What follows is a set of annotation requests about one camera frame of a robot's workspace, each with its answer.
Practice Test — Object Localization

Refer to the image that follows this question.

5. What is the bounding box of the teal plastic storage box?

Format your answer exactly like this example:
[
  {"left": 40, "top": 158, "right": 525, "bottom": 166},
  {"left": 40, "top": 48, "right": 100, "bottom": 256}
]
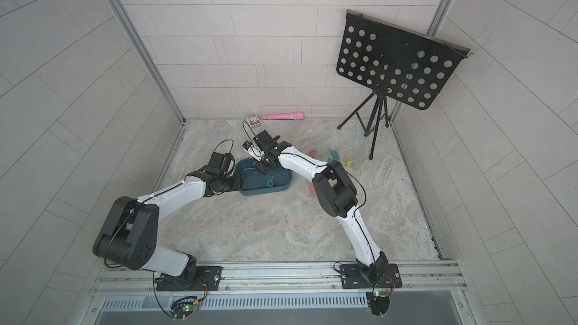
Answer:
[{"left": 235, "top": 158, "right": 293, "bottom": 196}]

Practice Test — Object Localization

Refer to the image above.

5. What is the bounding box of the yellow binder clip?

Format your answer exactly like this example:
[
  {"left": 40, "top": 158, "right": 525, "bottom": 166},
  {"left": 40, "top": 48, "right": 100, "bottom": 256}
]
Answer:
[{"left": 343, "top": 156, "right": 355, "bottom": 167}]

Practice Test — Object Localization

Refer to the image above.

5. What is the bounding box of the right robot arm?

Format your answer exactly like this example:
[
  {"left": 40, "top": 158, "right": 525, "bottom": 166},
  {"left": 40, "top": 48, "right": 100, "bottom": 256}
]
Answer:
[{"left": 253, "top": 138, "right": 389, "bottom": 282}]

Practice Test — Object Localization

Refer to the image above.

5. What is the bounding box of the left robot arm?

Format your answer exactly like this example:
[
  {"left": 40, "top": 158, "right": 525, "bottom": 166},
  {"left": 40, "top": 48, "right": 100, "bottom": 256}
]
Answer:
[{"left": 93, "top": 168, "right": 242, "bottom": 290}]

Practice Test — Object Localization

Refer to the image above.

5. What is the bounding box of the small card box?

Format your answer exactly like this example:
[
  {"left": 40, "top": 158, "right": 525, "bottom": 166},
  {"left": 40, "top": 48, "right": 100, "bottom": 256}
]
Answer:
[{"left": 245, "top": 113, "right": 262, "bottom": 128}]

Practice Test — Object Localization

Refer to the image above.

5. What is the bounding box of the pink microphone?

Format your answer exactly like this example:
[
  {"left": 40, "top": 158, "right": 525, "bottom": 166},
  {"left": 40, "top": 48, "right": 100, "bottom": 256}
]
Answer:
[{"left": 262, "top": 111, "right": 305, "bottom": 120}]

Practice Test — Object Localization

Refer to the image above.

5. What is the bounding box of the left controller board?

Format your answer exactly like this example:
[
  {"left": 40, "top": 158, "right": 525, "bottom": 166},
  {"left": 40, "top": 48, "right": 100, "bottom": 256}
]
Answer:
[{"left": 169, "top": 296, "right": 200, "bottom": 322}]

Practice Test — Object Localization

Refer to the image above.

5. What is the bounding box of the controller board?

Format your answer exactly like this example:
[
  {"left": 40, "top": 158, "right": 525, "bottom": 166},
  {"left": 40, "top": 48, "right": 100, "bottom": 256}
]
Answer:
[
  {"left": 366, "top": 291, "right": 391, "bottom": 317},
  {"left": 169, "top": 296, "right": 200, "bottom": 322}
]

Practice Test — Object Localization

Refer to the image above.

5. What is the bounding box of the black music stand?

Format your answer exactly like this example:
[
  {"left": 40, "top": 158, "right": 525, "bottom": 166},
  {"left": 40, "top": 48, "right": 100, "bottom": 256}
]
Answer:
[{"left": 336, "top": 10, "right": 471, "bottom": 135}]

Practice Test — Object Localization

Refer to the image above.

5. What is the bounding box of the right controller board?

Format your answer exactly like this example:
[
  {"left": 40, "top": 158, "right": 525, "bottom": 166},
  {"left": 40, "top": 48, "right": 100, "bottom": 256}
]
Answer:
[{"left": 366, "top": 291, "right": 391, "bottom": 317}]

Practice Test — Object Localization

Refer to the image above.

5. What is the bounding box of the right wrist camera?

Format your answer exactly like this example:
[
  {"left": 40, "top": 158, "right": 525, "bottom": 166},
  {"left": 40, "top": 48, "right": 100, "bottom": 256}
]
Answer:
[{"left": 242, "top": 130, "right": 280, "bottom": 160}]

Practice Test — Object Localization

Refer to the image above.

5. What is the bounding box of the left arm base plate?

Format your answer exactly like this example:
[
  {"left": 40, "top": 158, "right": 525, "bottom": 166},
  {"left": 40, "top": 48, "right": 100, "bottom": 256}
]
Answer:
[{"left": 154, "top": 266, "right": 224, "bottom": 292}]

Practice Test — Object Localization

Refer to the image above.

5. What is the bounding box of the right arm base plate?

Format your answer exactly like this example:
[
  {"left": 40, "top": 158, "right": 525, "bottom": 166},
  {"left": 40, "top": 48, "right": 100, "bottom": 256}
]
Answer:
[{"left": 334, "top": 263, "right": 403, "bottom": 290}]

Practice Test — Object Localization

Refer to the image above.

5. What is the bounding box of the aluminium rail frame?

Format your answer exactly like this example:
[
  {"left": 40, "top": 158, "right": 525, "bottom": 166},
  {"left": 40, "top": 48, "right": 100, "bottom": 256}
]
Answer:
[{"left": 87, "top": 259, "right": 468, "bottom": 299}]

